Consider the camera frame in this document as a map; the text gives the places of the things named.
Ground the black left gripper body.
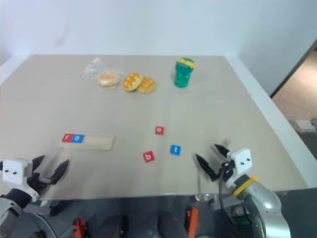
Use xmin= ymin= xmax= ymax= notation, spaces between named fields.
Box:
xmin=25 ymin=170 xmax=59 ymax=198

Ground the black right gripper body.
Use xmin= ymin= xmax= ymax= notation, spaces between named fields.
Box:
xmin=213 ymin=159 xmax=236 ymax=183

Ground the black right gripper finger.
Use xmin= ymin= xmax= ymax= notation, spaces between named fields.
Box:
xmin=195 ymin=153 xmax=220 ymax=183
xmin=214 ymin=144 xmax=231 ymax=159

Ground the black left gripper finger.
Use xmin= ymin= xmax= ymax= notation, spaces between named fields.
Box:
xmin=31 ymin=155 xmax=47 ymax=172
xmin=50 ymin=159 xmax=70 ymax=185

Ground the red letter tile b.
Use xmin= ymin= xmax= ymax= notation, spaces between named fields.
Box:
xmin=143 ymin=151 xmax=156 ymax=164

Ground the wooden letter tray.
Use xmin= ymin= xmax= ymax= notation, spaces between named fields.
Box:
xmin=58 ymin=133 xmax=115 ymax=151

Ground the small green box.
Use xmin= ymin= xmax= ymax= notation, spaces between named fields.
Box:
xmin=235 ymin=215 xmax=251 ymax=230

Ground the orange clamp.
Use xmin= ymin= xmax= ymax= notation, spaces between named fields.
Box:
xmin=71 ymin=217 xmax=88 ymax=238
xmin=186 ymin=207 xmax=201 ymax=238

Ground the pale box on floor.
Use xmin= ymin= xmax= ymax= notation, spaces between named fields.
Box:
xmin=294 ymin=119 xmax=314 ymax=130

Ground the green bottle with yellow cap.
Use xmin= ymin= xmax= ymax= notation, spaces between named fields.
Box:
xmin=174 ymin=57 xmax=196 ymax=89

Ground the golden crosshatched melon bread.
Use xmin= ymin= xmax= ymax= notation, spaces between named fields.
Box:
xmin=137 ymin=76 xmax=157 ymax=94
xmin=123 ymin=72 xmax=144 ymax=93

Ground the pale round bun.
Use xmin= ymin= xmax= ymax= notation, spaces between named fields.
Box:
xmin=98 ymin=71 xmax=120 ymax=87

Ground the clear plastic wrapper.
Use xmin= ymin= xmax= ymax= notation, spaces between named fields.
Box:
xmin=78 ymin=57 xmax=126 ymax=91

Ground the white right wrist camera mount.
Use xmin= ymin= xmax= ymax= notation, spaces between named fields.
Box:
xmin=224 ymin=148 xmax=253 ymax=191

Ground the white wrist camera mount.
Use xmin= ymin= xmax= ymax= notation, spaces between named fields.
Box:
xmin=0 ymin=158 xmax=39 ymax=199
xmin=224 ymin=148 xmax=253 ymax=191

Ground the yellow right wrist ring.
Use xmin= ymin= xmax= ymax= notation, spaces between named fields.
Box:
xmin=232 ymin=176 xmax=259 ymax=197

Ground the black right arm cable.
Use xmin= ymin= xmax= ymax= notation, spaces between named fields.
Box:
xmin=218 ymin=167 xmax=239 ymax=225

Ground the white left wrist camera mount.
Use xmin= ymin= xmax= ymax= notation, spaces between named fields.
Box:
xmin=0 ymin=158 xmax=39 ymax=199

